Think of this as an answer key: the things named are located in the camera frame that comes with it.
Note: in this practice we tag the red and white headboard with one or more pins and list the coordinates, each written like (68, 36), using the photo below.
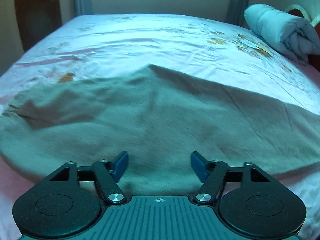
(298, 11)

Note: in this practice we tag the beige pants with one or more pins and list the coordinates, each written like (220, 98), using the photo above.
(162, 117)

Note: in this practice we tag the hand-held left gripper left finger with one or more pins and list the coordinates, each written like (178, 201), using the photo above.
(121, 164)

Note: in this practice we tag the rolled light blue quilt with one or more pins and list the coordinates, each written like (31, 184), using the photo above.
(272, 27)

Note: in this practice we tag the wooden door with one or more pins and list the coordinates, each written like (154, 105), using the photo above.
(37, 12)

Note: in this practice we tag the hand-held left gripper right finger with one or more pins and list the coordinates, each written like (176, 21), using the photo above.
(198, 165)

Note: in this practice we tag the bed with floral sheet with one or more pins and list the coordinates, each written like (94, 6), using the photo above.
(150, 35)

